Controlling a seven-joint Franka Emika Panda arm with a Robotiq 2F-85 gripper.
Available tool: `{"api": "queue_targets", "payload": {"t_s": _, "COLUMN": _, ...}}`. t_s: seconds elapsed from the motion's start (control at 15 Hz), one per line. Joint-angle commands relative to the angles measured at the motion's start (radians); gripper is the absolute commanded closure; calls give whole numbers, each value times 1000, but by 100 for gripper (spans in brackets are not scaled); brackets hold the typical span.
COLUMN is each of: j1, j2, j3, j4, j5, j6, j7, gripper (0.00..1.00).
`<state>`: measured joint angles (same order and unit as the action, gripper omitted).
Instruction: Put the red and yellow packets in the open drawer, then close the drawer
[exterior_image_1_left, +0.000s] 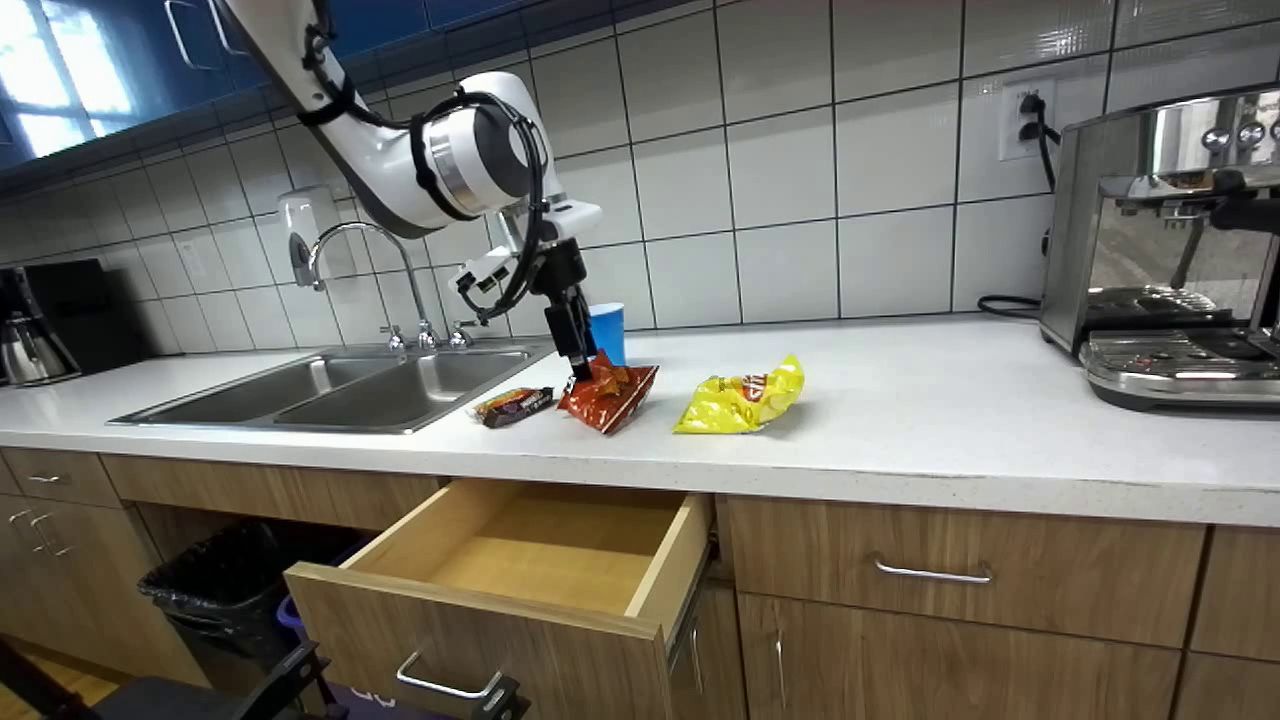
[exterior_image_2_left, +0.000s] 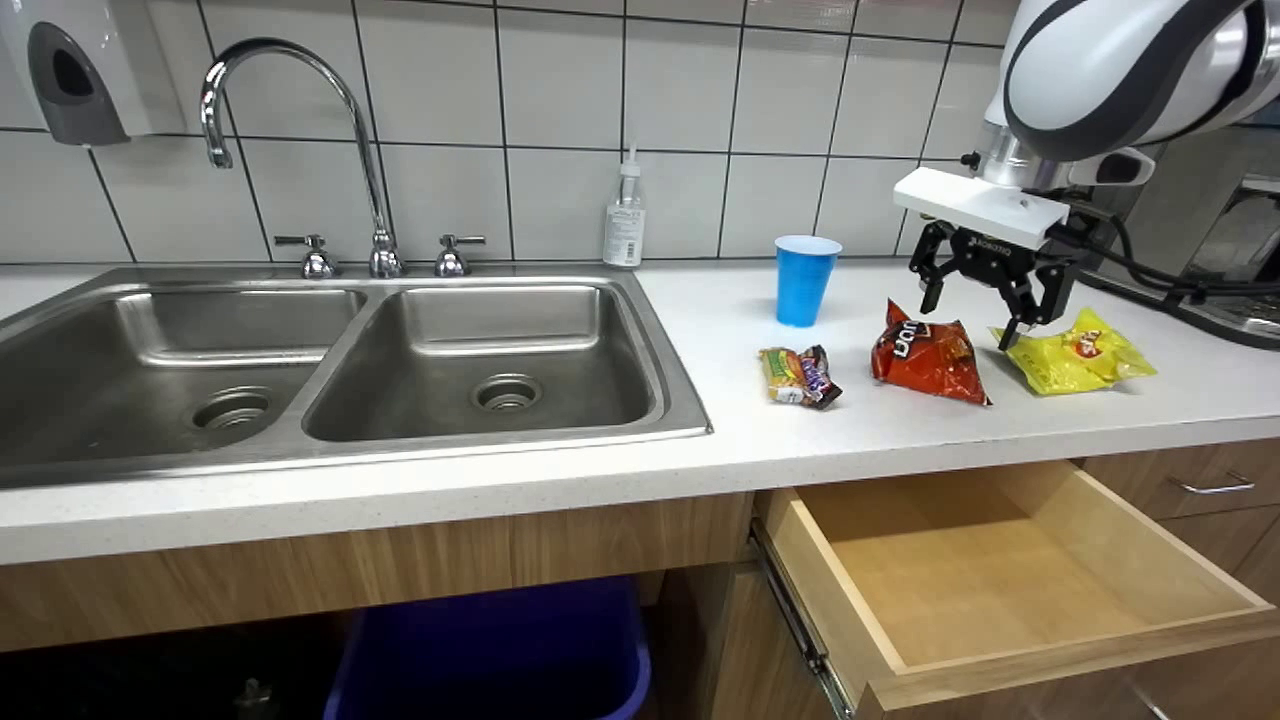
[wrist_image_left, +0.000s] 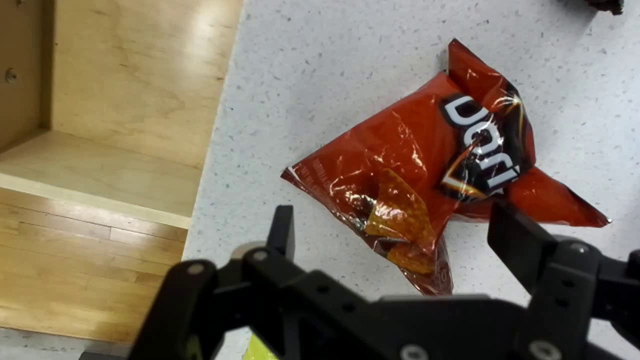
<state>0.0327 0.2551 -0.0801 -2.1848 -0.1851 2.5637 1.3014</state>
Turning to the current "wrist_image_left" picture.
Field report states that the wooden drawer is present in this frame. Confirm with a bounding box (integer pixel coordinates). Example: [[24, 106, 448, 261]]
[[0, 0, 246, 231]]

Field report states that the yellow chip packet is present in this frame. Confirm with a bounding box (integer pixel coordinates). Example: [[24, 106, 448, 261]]
[[241, 331, 278, 360]]

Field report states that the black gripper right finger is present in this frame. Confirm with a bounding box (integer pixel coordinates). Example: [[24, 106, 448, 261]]
[[488, 198, 640, 360]]

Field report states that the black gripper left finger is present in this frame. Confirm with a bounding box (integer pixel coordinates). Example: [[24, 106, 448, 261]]
[[128, 203, 401, 360]]

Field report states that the red Doritos chip packet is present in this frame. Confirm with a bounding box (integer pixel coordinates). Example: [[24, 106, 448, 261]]
[[278, 35, 609, 298]]

